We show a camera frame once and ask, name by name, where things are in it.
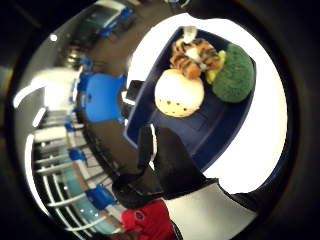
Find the dark blue plastic tray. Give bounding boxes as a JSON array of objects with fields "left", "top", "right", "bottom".
[{"left": 123, "top": 25, "right": 258, "bottom": 173}]

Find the cream round dotted soft toy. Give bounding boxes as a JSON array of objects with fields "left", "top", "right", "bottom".
[{"left": 154, "top": 68, "right": 205, "bottom": 118}]

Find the small black box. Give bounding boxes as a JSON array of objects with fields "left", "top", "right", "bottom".
[{"left": 125, "top": 79, "right": 146, "bottom": 102}]

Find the large blue chair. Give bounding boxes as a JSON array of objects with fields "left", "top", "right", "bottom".
[{"left": 77, "top": 72, "right": 128, "bottom": 125}]

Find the green broccoli soft toy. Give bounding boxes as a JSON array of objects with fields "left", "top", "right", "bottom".
[{"left": 205, "top": 43, "right": 256, "bottom": 104}]

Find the striped tiger soft toy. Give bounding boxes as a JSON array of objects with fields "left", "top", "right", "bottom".
[{"left": 169, "top": 26, "right": 222, "bottom": 80}]

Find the white metal railing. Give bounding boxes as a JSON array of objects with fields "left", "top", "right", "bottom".
[{"left": 23, "top": 133, "right": 118, "bottom": 234}]

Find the dark table with white edge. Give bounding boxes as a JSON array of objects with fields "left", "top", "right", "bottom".
[{"left": 78, "top": 0, "right": 129, "bottom": 36}]

